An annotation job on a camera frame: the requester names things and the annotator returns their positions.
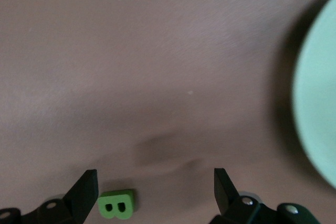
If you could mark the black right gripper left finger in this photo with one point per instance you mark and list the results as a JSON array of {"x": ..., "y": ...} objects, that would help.
[{"x": 81, "y": 195}]

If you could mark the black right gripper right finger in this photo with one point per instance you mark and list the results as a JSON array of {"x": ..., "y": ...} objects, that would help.
[{"x": 225, "y": 195}]

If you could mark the green uppercase letter B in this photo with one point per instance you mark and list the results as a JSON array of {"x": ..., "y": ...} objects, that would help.
[{"x": 115, "y": 214}]

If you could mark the brown table mat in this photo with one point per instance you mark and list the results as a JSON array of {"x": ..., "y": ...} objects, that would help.
[{"x": 105, "y": 77}]

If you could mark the green plate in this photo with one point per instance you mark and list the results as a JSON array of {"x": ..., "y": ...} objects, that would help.
[{"x": 320, "y": 90}]

